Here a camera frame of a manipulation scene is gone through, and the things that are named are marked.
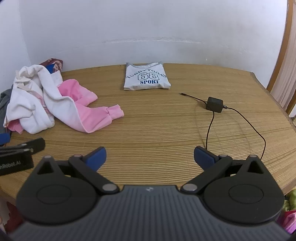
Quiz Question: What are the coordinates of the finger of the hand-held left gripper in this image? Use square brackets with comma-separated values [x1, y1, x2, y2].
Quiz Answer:
[0, 138, 46, 154]

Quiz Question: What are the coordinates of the wooden door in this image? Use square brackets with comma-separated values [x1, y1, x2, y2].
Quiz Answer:
[266, 0, 296, 116]

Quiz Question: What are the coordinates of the black charger cable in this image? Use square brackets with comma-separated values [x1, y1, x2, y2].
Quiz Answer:
[180, 93, 266, 160]

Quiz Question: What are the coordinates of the dark red printed cloth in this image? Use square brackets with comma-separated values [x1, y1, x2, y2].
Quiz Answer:
[39, 58, 63, 74]

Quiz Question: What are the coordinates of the white and pink sweatshirt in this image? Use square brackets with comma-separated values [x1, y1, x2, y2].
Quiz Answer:
[3, 64, 125, 135]

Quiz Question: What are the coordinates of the white printed paper sheet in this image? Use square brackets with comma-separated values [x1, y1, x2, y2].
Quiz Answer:
[123, 62, 171, 91]

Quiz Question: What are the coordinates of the blue cloth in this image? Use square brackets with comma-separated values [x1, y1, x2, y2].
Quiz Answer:
[0, 133, 11, 146]

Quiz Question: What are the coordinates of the green cloth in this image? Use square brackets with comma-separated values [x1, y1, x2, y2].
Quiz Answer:
[285, 189, 296, 212]

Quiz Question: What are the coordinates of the bright pink cloth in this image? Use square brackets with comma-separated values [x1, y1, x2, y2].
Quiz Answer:
[281, 210, 296, 234]

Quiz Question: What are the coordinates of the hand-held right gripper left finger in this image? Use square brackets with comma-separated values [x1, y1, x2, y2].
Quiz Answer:
[37, 146, 120, 194]

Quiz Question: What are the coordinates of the grey garment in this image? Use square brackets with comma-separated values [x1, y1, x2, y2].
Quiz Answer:
[0, 88, 14, 135]

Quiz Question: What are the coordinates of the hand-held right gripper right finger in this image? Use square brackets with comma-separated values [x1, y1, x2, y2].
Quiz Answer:
[180, 146, 266, 194]

